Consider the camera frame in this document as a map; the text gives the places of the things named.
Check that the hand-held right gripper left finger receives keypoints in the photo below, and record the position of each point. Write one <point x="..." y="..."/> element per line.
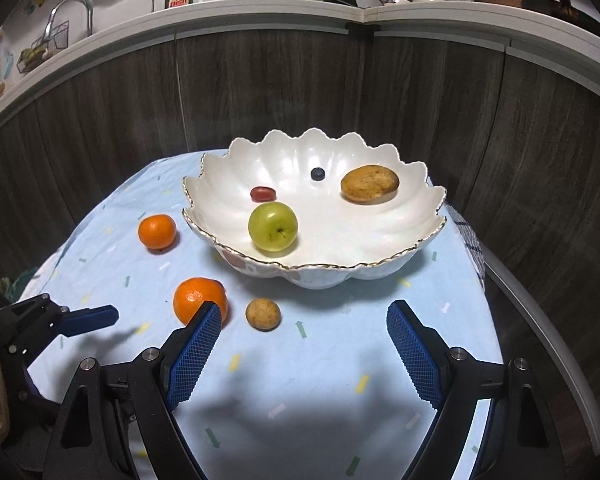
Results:
<point x="195" y="355"/>

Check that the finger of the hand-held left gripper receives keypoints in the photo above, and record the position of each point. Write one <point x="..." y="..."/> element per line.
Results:
<point x="90" y="319"/>

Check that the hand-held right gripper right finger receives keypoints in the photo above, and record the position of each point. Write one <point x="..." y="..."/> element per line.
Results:
<point x="417" y="355"/>

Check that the orange tangerine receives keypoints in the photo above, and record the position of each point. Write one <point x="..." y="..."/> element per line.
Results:
<point x="195" y="297"/>
<point x="157" y="232"/>

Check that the brown longan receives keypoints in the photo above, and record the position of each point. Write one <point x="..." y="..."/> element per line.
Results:
<point x="263" y="314"/>

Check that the green apple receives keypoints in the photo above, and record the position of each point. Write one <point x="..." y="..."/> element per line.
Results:
<point x="273" y="227"/>

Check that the white scalloped bowl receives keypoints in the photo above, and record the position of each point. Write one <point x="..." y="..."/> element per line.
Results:
<point x="330" y="230"/>

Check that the red date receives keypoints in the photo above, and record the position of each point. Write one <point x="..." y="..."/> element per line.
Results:
<point x="263" y="193"/>

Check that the yellow mango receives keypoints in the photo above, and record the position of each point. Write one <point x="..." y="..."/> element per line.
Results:
<point x="370" y="185"/>

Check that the blueberry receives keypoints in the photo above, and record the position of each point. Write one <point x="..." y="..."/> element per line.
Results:
<point x="318" y="174"/>

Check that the light blue patterned tablecloth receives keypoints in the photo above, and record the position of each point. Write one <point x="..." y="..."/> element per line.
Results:
<point x="330" y="360"/>

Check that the grey metal bar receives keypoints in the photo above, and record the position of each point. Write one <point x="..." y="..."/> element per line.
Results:
<point x="545" y="320"/>

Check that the dark wood base cabinet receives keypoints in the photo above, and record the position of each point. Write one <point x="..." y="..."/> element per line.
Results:
<point x="105" y="110"/>

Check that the curved metal faucet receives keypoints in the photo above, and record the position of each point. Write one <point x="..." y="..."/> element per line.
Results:
<point x="75" y="2"/>

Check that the white kitchen counter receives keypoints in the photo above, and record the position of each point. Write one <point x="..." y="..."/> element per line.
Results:
<point x="280" y="15"/>

